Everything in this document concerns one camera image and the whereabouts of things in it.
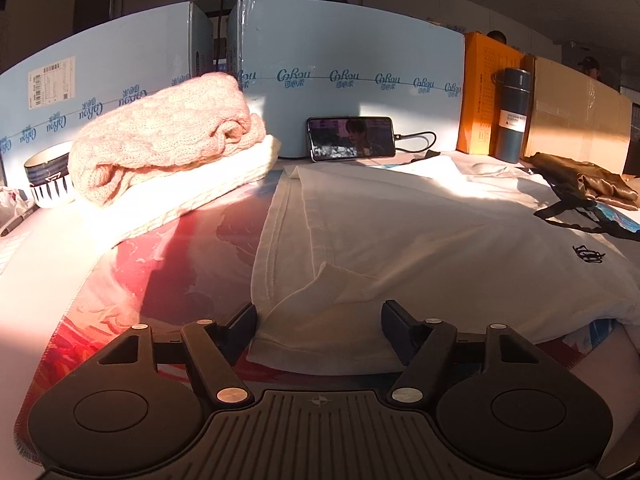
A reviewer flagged black smartphone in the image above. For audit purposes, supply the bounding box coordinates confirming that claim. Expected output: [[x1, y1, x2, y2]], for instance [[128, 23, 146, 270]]
[[306, 116, 397, 163]]

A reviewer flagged red printed table mat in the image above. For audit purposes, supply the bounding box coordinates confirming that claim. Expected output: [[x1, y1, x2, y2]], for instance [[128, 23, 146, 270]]
[[15, 180, 640, 466]]

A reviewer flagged black charging cable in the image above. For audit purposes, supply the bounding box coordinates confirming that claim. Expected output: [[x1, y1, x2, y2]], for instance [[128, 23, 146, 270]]
[[394, 131, 441, 154]]

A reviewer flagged clear plastic bag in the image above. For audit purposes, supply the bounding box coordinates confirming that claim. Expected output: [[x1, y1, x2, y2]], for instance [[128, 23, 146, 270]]
[[0, 186, 28, 231]]

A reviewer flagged white t-shirt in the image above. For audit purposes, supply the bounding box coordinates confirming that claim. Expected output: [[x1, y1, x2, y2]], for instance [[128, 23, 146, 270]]
[[247, 154, 640, 376]]

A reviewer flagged black pen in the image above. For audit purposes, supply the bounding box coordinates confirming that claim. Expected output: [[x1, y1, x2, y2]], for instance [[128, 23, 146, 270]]
[[0, 202, 38, 238]]

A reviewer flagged brown cardboard box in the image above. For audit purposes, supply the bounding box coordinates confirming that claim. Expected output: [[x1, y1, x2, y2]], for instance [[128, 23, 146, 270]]
[[520, 55, 633, 176]]

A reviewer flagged orange cardboard box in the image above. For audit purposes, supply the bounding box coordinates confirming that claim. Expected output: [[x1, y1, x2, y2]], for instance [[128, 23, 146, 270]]
[[456, 31, 532, 157]]

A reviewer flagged pink knitted sweater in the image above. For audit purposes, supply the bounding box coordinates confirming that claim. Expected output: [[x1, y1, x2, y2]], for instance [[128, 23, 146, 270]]
[[67, 72, 267, 208]]

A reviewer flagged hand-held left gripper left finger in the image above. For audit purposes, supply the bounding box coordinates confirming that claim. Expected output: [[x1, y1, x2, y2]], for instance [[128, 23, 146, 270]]
[[95, 302, 258, 408]]

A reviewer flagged blue vacuum bottle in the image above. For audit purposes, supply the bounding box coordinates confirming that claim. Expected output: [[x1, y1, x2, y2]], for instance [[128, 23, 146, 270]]
[[491, 67, 532, 164]]

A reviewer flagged light blue cardboard box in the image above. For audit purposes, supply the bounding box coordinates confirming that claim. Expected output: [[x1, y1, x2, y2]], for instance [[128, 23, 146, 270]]
[[227, 0, 466, 161], [0, 1, 228, 181]]

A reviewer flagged white knitted sweater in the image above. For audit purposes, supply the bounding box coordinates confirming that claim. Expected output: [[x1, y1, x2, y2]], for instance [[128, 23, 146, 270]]
[[97, 135, 282, 251]]

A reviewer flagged striped ceramic bowl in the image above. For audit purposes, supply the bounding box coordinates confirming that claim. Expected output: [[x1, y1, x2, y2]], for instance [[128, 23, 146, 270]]
[[23, 140, 77, 209]]

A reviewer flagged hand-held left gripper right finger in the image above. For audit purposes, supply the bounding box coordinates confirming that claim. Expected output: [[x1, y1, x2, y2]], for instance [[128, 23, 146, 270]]
[[381, 300, 548, 405]]

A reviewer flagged brown satin garment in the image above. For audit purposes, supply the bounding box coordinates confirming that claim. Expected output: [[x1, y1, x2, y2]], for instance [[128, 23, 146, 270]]
[[530, 151, 640, 211]]

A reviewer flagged black strap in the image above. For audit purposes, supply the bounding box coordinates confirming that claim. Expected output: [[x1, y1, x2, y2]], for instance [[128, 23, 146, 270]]
[[534, 199, 640, 235]]

